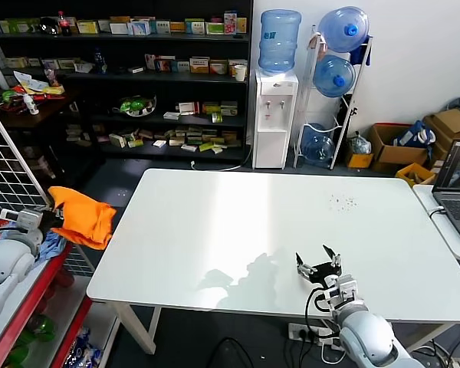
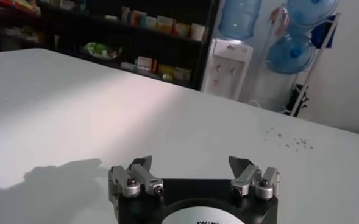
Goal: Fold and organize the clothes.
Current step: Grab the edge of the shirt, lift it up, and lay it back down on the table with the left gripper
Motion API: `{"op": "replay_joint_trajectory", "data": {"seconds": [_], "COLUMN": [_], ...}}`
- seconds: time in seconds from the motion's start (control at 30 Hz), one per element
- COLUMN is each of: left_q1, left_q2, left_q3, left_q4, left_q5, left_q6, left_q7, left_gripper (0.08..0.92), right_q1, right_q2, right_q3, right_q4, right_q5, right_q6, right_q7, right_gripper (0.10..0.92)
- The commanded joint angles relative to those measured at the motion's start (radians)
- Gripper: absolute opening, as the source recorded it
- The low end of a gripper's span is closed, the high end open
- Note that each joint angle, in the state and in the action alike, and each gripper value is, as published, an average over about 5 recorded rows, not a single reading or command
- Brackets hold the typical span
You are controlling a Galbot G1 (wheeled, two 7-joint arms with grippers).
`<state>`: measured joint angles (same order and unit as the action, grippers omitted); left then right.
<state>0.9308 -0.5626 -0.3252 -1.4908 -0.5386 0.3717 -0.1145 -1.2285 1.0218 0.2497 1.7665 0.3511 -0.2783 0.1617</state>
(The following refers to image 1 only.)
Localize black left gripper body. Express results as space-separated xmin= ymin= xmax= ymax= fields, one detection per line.
xmin=41 ymin=209 xmax=65 ymax=235

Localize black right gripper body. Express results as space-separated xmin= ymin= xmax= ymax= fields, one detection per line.
xmin=309 ymin=262 xmax=344 ymax=289

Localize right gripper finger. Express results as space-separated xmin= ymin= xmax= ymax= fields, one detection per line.
xmin=322 ymin=244 xmax=343 ymax=268
xmin=294 ymin=251 xmax=318 ymax=278

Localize orange t-shirt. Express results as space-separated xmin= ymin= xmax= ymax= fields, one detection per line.
xmin=48 ymin=186 xmax=118 ymax=251

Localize light blue crumpled cloth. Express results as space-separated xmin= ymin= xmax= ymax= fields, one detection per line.
xmin=37 ymin=232 xmax=68 ymax=265

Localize scattered small crumbs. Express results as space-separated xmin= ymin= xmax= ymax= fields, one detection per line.
xmin=327 ymin=195 xmax=358 ymax=211

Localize white power strip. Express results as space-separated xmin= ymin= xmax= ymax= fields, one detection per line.
xmin=288 ymin=323 xmax=348 ymax=352

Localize red framed cart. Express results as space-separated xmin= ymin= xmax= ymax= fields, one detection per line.
xmin=0 ymin=241 xmax=95 ymax=368

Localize small yellow cardboard box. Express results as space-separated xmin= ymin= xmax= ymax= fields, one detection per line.
xmin=345 ymin=132 xmax=373 ymax=169

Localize dark wooden table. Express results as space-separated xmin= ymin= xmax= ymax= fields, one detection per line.
xmin=0 ymin=86 xmax=104 ymax=204

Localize green bottle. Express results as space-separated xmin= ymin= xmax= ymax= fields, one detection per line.
xmin=25 ymin=314 xmax=58 ymax=344

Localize empty tilted blue water jug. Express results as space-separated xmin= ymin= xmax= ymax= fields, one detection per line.
xmin=301 ymin=123 xmax=337 ymax=166

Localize black rounded floor object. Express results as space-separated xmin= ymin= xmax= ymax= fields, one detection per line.
xmin=206 ymin=337 xmax=254 ymax=368

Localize yellow plastic bin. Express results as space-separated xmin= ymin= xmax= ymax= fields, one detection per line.
xmin=395 ymin=163 xmax=437 ymax=188

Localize open brown cardboard box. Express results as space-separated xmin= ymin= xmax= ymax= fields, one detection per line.
xmin=369 ymin=123 xmax=430 ymax=174

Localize grey laptop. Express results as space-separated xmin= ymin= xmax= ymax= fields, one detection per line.
xmin=432 ymin=140 xmax=460 ymax=245

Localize black folded stand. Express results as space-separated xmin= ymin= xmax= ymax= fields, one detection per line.
xmin=337 ymin=100 xmax=359 ymax=133

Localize bowl of green fruit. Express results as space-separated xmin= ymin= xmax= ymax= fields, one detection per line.
xmin=113 ymin=95 xmax=157 ymax=118

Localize blue white bag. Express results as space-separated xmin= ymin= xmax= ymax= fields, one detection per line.
xmin=393 ymin=120 xmax=437 ymax=149

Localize purple drink bottle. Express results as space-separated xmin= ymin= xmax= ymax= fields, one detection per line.
xmin=44 ymin=63 xmax=61 ymax=87

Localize white water dispenser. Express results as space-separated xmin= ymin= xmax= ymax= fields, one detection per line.
xmin=252 ymin=68 xmax=299 ymax=170

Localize dark blue drink bottle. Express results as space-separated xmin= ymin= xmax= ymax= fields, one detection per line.
xmin=94 ymin=48 xmax=108 ymax=76

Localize white metal jug rack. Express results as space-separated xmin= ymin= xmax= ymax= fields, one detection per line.
xmin=293 ymin=25 xmax=373 ymax=171

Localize black shelving unit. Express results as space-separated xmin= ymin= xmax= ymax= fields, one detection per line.
xmin=0 ymin=0 xmax=254 ymax=162

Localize closed brown cardboard box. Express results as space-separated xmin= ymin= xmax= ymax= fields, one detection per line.
xmin=423 ymin=109 xmax=460 ymax=162

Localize medium tilted blue water jug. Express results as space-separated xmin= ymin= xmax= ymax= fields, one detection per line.
xmin=313 ymin=54 xmax=357 ymax=98

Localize cola bottle red cap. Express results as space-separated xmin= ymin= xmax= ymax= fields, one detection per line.
xmin=57 ymin=11 xmax=73 ymax=38

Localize orange white medicine box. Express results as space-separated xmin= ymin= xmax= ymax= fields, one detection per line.
xmin=189 ymin=57 xmax=211 ymax=74

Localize upright blue water jug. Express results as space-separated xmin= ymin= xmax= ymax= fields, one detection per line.
xmin=258 ymin=10 xmax=303 ymax=74

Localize large tilted blue water jug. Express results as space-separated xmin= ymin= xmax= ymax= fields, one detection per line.
xmin=317 ymin=6 xmax=370 ymax=54

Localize tall colourful carton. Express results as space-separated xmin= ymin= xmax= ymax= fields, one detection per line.
xmin=224 ymin=11 xmax=238 ymax=36

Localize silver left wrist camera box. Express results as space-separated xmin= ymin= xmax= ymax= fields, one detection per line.
xmin=17 ymin=209 xmax=43 ymax=232

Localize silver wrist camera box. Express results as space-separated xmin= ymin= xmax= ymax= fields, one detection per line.
xmin=335 ymin=278 xmax=360 ymax=306
xmin=17 ymin=209 xmax=43 ymax=232

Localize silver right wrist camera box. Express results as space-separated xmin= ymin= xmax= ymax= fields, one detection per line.
xmin=335 ymin=278 xmax=360 ymax=306

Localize white wire grid panel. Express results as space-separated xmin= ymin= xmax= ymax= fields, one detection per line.
xmin=0 ymin=95 xmax=97 ymax=277

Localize white floor cable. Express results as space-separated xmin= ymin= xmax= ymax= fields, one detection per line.
xmin=190 ymin=143 xmax=254 ymax=173

